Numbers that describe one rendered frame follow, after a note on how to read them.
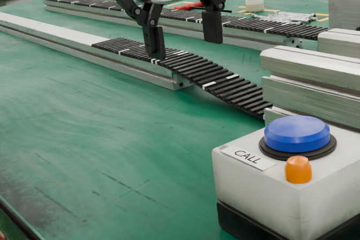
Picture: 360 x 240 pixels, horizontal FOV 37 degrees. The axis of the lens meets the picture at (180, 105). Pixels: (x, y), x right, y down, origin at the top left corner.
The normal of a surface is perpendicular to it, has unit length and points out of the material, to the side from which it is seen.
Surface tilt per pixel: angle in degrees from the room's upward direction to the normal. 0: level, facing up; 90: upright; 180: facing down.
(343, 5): 90
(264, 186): 90
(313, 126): 3
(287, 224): 90
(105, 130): 0
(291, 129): 2
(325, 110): 90
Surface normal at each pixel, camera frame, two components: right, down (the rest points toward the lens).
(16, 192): -0.12, -0.94
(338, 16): -0.82, 0.29
